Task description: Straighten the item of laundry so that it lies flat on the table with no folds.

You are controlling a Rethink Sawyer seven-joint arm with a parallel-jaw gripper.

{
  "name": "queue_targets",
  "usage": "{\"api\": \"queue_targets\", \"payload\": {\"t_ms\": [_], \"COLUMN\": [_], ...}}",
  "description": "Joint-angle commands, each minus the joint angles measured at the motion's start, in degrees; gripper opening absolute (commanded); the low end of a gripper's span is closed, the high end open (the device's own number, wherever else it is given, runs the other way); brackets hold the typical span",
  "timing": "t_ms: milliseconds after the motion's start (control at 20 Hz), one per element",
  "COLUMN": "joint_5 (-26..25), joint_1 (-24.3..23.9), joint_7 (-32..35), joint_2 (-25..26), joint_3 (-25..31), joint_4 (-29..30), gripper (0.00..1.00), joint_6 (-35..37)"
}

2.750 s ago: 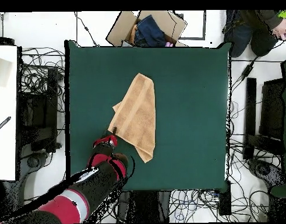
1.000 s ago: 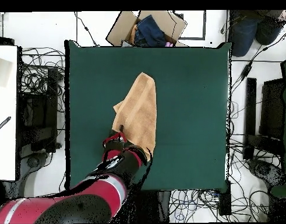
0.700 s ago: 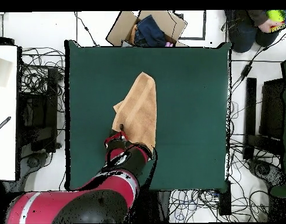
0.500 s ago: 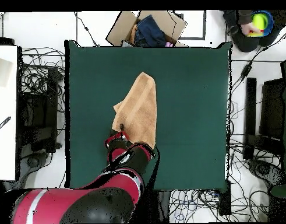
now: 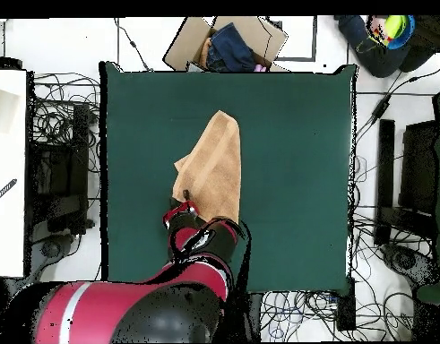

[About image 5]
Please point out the brown cardboard box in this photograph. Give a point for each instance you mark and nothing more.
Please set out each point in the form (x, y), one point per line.
(187, 46)

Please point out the beige box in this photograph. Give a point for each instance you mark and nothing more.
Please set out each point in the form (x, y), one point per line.
(2, 111)

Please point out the black upright stand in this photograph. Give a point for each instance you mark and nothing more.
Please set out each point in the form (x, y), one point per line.
(384, 179)

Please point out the pink cloth item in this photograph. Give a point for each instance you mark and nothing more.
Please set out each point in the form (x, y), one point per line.
(260, 68)

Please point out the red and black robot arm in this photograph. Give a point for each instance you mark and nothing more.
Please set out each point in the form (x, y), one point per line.
(133, 304)

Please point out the black equipment rack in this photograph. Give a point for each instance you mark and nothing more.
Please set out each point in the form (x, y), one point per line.
(58, 179)

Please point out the tan terry towel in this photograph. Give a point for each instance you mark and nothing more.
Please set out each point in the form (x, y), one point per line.
(216, 168)

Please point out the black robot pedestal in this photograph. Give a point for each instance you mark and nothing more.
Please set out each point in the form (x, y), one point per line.
(255, 315)

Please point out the black striped tool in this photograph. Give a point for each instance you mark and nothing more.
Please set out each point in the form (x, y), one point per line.
(3, 191)

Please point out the person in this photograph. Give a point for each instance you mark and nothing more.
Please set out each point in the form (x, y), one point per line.
(373, 57)

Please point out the dark green table cloth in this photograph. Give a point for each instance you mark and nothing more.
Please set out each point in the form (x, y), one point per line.
(295, 143)

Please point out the white desk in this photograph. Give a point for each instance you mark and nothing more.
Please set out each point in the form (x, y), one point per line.
(8, 233)

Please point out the black monitor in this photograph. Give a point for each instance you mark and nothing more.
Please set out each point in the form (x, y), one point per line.
(418, 168)

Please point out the neon yellow and blue item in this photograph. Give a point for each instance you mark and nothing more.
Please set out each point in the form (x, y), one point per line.
(397, 28)

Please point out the dark blue jeans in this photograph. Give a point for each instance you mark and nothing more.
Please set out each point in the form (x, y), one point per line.
(230, 46)

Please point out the black power strip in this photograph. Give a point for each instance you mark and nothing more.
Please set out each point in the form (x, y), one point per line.
(345, 308)

